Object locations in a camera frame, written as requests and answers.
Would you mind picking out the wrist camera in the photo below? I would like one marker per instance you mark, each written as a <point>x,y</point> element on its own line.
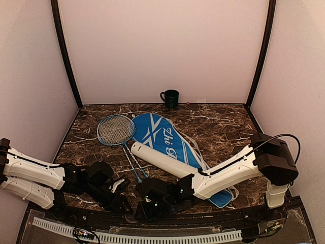
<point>153,188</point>
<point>99,172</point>

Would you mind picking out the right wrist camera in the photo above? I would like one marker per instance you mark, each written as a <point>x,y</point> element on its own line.
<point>153,188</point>

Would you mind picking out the blue racket bag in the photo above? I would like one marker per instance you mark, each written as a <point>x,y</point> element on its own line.
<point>159,133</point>

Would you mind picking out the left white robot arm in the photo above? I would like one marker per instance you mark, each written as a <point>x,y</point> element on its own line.
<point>46,183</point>

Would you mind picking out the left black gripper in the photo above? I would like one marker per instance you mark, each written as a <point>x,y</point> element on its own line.
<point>118,204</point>

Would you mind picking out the white slotted cable duct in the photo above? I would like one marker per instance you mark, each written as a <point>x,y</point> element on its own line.
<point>101,237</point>

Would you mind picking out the left black frame post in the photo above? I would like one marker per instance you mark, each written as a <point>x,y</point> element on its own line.
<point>64,52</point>

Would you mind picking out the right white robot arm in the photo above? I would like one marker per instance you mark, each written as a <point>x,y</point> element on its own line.
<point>265,155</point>

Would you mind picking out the dark green mug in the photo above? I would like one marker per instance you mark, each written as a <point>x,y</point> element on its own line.
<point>170,98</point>

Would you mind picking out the right black frame post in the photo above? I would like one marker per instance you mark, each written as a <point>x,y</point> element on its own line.
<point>262,53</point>

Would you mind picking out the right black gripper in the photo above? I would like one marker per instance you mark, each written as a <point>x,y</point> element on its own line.
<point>145,213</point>

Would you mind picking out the white shuttlecock tube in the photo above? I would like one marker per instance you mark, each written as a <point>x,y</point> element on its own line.
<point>162,161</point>

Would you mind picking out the black frame post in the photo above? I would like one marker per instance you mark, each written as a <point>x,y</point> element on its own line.
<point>64,52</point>
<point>262,53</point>

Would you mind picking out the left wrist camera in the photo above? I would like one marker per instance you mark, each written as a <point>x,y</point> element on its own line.
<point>99,172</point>

